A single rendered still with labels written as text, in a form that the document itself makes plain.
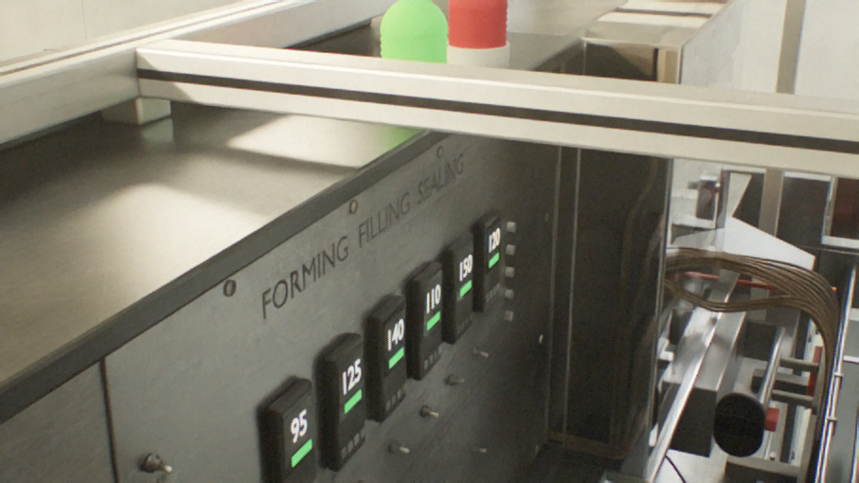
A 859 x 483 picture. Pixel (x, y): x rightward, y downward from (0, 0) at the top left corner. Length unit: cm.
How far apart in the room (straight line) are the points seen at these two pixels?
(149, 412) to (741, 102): 39
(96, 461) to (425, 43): 46
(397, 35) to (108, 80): 24
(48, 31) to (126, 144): 374
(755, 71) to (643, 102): 531
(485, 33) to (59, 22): 365
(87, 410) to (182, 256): 10
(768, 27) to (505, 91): 526
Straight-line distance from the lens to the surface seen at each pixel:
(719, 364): 177
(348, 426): 81
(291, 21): 104
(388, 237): 84
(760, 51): 597
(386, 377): 86
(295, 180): 71
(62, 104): 79
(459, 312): 99
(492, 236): 104
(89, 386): 56
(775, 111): 67
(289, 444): 73
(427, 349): 93
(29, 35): 447
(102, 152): 80
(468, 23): 103
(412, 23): 89
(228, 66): 80
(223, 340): 65
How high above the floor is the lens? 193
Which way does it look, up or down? 21 degrees down
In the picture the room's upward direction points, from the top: straight up
